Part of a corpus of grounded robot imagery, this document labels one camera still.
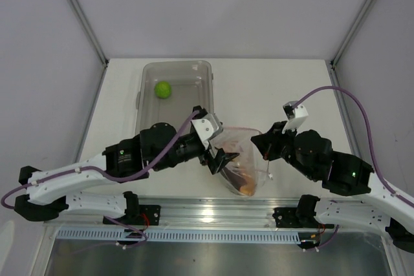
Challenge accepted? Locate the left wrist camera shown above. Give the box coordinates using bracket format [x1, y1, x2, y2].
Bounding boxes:
[190, 106, 224, 150]

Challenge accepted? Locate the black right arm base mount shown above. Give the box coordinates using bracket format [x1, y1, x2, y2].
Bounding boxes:
[272, 195, 321, 229]

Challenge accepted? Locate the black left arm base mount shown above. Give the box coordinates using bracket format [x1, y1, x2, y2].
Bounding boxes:
[113, 205, 161, 226]

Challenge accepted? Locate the aluminium table edge rail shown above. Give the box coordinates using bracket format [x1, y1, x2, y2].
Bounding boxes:
[43, 195, 299, 230]

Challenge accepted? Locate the white slotted cable duct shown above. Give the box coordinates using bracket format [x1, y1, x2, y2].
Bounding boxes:
[56, 227, 301, 244]

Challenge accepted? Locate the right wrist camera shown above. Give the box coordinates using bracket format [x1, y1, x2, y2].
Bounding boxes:
[282, 101, 309, 134]

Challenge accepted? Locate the corner aluminium post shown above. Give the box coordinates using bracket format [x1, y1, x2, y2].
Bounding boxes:
[330, 0, 377, 70]
[67, 0, 109, 66]

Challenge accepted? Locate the clear zip top bag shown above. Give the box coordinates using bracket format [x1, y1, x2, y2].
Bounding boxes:
[212, 127, 273, 197]

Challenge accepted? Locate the green lime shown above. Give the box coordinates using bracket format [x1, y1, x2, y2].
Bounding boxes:
[154, 81, 172, 99]

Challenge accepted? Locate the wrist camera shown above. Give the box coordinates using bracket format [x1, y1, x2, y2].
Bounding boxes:
[190, 106, 224, 150]
[282, 101, 309, 134]

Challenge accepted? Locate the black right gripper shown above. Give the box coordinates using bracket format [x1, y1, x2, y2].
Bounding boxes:
[251, 121, 318, 180]

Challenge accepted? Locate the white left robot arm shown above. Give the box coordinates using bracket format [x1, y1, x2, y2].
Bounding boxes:
[11, 119, 239, 225]

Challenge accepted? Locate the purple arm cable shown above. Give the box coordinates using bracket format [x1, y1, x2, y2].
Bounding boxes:
[292, 85, 414, 209]
[1, 109, 201, 253]

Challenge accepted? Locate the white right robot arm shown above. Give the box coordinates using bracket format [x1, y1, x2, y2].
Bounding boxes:
[250, 122, 413, 253]

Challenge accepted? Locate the clear plastic food bin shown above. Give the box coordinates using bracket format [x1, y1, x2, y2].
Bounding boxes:
[135, 60, 213, 134]

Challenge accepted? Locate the left corner aluminium post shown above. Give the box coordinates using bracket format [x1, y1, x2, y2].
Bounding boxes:
[67, 0, 109, 66]

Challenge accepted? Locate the right corner aluminium post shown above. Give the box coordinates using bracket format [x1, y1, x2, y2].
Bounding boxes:
[330, 0, 377, 70]

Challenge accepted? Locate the red yellow mango slice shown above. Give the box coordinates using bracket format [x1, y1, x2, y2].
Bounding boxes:
[230, 174, 256, 196]

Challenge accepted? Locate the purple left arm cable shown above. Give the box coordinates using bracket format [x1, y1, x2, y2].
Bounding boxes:
[1, 109, 201, 253]

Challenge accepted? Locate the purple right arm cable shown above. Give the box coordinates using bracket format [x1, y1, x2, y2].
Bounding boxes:
[292, 85, 414, 209]

